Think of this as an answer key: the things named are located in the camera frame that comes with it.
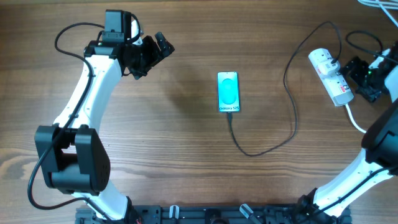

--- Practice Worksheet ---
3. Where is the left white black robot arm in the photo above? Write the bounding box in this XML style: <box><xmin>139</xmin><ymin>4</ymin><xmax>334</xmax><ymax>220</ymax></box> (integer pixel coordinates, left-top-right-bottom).
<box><xmin>34</xmin><ymin>9</ymin><xmax>174</xmax><ymax>223</ymax></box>

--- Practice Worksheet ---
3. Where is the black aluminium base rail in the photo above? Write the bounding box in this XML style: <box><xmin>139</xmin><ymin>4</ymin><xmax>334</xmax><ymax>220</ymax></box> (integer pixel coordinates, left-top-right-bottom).
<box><xmin>75</xmin><ymin>204</ymin><xmax>353</xmax><ymax>224</ymax></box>

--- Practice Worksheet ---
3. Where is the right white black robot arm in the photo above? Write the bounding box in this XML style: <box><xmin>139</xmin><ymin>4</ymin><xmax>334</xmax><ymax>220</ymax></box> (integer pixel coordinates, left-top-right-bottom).
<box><xmin>292</xmin><ymin>43</ymin><xmax>397</xmax><ymax>223</ymax></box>

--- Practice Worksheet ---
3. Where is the white cables top corner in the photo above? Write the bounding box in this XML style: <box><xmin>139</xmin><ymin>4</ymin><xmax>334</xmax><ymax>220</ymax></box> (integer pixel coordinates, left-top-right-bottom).
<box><xmin>356</xmin><ymin>0</ymin><xmax>398</xmax><ymax>26</ymax></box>

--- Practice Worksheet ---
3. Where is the black charging cable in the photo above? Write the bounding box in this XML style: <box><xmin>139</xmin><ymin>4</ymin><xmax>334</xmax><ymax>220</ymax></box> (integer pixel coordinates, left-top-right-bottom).
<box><xmin>226</xmin><ymin>20</ymin><xmax>343</xmax><ymax>157</ymax></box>

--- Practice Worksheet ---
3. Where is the white charger plug adapter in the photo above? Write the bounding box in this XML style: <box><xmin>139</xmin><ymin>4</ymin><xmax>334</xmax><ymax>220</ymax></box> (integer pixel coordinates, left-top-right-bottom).
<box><xmin>315</xmin><ymin>60</ymin><xmax>340</xmax><ymax>76</ymax></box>

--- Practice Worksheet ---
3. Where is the white power strip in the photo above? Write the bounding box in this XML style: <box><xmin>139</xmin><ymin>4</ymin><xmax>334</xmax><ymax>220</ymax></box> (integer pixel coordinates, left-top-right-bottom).
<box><xmin>308</xmin><ymin>49</ymin><xmax>354</xmax><ymax>107</ymax></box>

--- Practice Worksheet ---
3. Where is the turquoise Galaxy smartphone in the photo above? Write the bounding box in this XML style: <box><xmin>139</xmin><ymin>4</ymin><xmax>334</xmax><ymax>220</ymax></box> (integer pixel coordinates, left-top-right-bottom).
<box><xmin>217</xmin><ymin>72</ymin><xmax>240</xmax><ymax>113</ymax></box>

